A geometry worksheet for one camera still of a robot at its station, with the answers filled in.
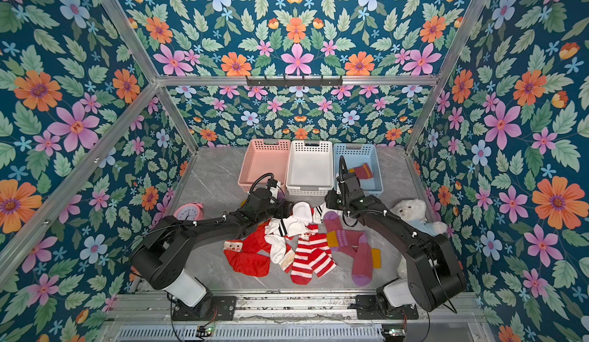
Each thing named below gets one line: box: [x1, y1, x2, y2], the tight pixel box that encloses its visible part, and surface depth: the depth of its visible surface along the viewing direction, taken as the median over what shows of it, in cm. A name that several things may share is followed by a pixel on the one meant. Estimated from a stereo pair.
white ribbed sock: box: [263, 216, 308, 271], surface depth 90 cm
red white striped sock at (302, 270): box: [290, 234, 313, 286], surface depth 84 cm
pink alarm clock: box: [174, 201, 205, 221], surface depth 95 cm
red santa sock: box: [223, 225, 272, 278], surface depth 86 cm
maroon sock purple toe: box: [351, 233, 374, 288], surface depth 83 cm
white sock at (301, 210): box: [292, 200, 313, 223], surface depth 95 cm
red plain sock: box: [241, 219, 293, 256], surface depth 88 cm
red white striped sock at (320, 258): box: [308, 233, 338, 279], surface depth 85 cm
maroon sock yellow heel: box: [323, 210, 374, 271], surface depth 88 cm
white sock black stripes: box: [312, 202, 339, 224], surface depth 97 cm
